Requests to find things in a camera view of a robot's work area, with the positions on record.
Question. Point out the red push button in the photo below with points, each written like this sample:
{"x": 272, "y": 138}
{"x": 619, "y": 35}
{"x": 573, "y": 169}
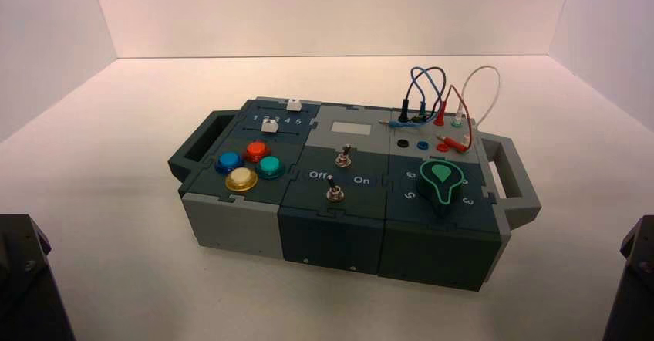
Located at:
{"x": 256, "y": 150}

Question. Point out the dark teal grey control box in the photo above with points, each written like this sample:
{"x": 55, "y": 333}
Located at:
{"x": 332, "y": 236}

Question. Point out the metal toggle switch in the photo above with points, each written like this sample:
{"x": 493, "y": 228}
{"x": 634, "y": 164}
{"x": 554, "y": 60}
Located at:
{"x": 344, "y": 156}
{"x": 334, "y": 190}

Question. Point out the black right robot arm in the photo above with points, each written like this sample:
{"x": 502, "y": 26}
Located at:
{"x": 633, "y": 287}

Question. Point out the dark rotary knob green pointer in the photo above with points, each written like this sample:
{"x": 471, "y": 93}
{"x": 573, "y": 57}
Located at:
{"x": 439, "y": 184}

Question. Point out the grey display window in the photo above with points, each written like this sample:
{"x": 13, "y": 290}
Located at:
{"x": 351, "y": 128}

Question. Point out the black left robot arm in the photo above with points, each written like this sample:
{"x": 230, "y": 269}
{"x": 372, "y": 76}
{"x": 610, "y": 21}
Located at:
{"x": 25, "y": 282}

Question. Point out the blue push button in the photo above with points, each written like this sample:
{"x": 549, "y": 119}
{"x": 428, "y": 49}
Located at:
{"x": 229, "y": 161}

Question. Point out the teal green push button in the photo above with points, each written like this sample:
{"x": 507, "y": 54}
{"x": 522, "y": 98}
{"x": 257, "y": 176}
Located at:
{"x": 270, "y": 166}

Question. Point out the yellow push button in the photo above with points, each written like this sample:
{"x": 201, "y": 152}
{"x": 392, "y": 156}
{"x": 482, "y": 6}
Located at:
{"x": 241, "y": 178}

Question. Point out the white slider knob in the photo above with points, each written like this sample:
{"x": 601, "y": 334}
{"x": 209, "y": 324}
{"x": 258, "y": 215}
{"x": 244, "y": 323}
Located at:
{"x": 269, "y": 125}
{"x": 294, "y": 104}

